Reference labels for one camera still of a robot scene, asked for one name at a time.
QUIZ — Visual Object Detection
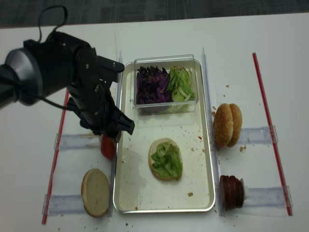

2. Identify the left red tape strip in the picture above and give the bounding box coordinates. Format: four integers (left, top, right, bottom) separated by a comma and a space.
41, 89, 70, 225

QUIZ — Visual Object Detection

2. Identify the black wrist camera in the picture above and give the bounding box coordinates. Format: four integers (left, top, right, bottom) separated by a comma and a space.
97, 56, 125, 83

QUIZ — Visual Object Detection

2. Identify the sesame bun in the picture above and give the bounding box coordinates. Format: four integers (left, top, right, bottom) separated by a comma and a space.
227, 103, 242, 147
213, 103, 234, 149

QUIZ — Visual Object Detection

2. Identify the shredded green lettuce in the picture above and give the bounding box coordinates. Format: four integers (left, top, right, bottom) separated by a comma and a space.
166, 66, 195, 113

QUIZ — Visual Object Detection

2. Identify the white onion piece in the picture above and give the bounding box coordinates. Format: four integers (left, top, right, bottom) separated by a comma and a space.
94, 135, 103, 147

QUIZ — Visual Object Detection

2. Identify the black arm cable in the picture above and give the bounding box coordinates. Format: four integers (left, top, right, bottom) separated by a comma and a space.
0, 5, 80, 112

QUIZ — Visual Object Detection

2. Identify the red tape strip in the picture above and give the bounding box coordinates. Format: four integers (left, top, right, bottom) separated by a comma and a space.
41, 89, 70, 225
252, 52, 293, 217

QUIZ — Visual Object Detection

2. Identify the right red tape strip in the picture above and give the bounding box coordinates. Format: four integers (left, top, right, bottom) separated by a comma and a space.
252, 52, 293, 217

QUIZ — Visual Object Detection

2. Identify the bottom bun on tray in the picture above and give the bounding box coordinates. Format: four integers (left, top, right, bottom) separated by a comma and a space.
148, 138, 183, 181

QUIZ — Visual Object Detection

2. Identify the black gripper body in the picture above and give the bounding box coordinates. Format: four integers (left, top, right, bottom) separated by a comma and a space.
67, 79, 126, 135

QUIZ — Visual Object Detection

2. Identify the clear holder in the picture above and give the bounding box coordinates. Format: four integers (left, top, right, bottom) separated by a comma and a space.
42, 195, 86, 215
243, 187, 293, 208
237, 126, 278, 144
54, 133, 100, 150

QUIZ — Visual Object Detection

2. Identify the left upper clear holder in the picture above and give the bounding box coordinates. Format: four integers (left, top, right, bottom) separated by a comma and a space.
54, 133, 100, 150

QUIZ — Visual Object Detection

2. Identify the lettuce leaf on bun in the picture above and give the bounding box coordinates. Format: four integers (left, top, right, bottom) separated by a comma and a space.
151, 142, 183, 180

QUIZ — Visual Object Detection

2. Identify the red tomato slices stack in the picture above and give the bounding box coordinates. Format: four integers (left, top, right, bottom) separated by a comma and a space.
100, 134, 116, 160

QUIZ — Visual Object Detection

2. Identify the dark meat patties stack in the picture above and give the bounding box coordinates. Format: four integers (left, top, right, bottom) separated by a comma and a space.
220, 175, 244, 210

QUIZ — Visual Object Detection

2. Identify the shredded purple cabbage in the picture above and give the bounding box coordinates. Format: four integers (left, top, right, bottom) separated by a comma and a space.
136, 66, 170, 104

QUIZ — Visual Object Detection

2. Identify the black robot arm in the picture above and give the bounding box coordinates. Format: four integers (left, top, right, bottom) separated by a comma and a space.
0, 31, 135, 142

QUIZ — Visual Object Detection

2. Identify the clear plastic salad container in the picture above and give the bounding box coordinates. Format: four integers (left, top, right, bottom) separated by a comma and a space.
131, 54, 198, 116

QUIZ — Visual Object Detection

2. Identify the silver metal tray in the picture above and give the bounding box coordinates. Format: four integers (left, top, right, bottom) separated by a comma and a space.
113, 60, 215, 214

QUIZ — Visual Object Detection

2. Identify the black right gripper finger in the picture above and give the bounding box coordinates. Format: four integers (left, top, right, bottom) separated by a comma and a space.
106, 131, 121, 143

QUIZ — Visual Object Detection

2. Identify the front sesame bun top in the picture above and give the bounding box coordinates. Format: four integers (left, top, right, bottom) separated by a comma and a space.
213, 103, 234, 149

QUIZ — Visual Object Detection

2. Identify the white piece behind patties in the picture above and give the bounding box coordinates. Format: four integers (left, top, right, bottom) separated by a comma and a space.
240, 178, 248, 203

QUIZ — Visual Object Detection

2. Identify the pale bun half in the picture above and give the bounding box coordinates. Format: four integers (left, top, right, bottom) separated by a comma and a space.
81, 169, 109, 218

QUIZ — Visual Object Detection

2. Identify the right lower clear holder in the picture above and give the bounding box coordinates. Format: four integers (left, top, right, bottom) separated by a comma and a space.
243, 187, 293, 208

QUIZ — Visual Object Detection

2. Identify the rear sesame bun top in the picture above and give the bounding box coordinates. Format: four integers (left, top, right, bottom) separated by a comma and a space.
227, 103, 242, 147

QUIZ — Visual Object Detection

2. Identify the left lower clear holder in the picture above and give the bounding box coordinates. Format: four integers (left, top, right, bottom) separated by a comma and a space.
42, 195, 86, 215

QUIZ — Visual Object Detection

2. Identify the right upper clear holder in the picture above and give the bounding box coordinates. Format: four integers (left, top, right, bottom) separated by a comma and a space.
237, 126, 278, 144

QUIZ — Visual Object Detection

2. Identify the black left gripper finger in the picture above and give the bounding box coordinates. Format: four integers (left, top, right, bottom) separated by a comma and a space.
113, 107, 135, 135

